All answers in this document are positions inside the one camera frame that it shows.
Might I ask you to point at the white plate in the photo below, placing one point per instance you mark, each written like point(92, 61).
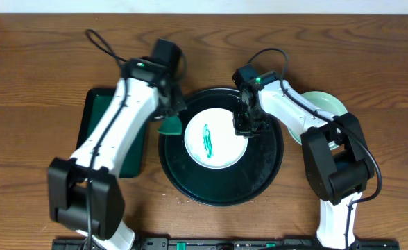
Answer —
point(210, 139)

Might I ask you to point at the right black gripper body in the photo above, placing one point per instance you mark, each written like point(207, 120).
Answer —
point(251, 122)

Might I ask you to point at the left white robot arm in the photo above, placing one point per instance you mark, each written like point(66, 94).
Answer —
point(84, 194)

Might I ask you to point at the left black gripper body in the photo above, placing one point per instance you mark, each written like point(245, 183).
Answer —
point(173, 105)

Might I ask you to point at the round black tray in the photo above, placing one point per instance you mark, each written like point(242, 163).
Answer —
point(239, 183)

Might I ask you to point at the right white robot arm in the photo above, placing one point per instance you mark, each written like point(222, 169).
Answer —
point(337, 161)

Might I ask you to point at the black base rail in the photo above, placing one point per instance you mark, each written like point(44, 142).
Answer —
point(159, 243)

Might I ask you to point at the mint green plate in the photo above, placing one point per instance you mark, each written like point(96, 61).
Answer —
point(327, 102)

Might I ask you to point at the green sponge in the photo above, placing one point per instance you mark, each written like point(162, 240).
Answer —
point(171, 126)

